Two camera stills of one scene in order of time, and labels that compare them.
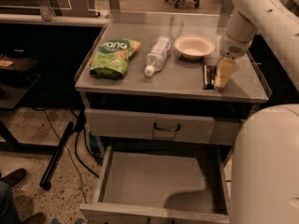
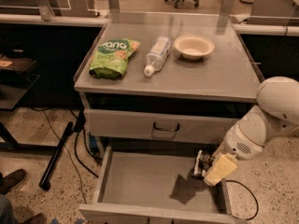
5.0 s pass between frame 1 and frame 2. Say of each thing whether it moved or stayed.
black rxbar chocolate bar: moved
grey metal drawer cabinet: stayed
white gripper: moved
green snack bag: stayed
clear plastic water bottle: stayed
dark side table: stayed
